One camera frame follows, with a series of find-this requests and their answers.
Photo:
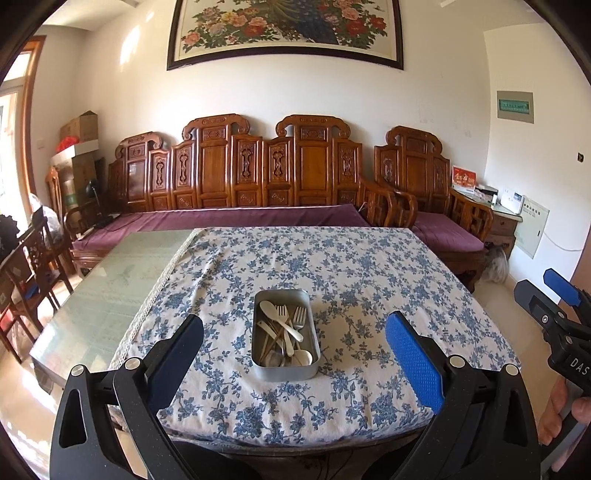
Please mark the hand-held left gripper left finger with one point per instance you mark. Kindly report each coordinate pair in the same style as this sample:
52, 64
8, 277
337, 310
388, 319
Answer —
178, 357

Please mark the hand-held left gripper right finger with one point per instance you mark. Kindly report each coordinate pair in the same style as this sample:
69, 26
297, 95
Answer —
415, 357

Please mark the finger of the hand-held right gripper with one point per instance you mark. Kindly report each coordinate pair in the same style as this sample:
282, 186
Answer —
531, 297
561, 281

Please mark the rectangular metal tin tray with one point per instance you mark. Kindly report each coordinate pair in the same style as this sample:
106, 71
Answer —
286, 373

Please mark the white plastic fork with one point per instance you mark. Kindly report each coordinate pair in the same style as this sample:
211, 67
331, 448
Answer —
282, 318

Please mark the metal fork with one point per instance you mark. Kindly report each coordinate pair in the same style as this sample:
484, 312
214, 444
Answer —
300, 316

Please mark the person's right hand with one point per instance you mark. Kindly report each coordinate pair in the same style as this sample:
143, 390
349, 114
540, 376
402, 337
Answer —
551, 413

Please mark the grey fluffy mop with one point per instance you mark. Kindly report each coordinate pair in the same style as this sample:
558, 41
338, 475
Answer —
496, 265

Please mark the wooden side table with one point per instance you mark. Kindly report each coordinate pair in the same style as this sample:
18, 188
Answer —
503, 224

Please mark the white tabletop device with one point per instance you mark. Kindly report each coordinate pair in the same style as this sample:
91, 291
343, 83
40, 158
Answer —
511, 199

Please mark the blue floral tablecloth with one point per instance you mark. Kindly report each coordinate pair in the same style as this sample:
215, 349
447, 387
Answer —
240, 258

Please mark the red desk calendar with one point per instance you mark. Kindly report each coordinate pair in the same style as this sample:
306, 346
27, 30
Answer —
463, 177

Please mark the dark wooden dining chair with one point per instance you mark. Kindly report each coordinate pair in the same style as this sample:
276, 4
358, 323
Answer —
39, 258

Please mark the carved wooden armchair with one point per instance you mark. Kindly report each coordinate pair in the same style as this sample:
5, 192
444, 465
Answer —
415, 170

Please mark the carved wooden sofa bench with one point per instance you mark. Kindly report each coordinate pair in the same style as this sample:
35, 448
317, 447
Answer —
212, 170

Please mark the large cardboard box green label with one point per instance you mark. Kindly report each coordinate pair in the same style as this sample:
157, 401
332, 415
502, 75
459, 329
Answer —
85, 180

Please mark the flat white box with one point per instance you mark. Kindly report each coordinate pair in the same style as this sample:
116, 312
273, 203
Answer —
76, 153

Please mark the red cloth bundle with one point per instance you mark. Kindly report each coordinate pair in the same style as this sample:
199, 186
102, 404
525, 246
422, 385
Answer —
66, 144

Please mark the open cardboard box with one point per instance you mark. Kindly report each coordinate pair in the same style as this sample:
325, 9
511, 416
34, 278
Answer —
81, 127

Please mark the framed peacock flower painting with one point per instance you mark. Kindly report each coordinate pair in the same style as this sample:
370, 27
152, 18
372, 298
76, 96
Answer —
277, 27

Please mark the white wall distribution box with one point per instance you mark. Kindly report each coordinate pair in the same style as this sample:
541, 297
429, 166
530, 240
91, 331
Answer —
532, 226

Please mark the grey wall panel green label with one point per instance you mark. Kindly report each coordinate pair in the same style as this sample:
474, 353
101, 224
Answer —
515, 107

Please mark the wooden door frame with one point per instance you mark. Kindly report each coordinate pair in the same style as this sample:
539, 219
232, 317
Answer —
34, 129

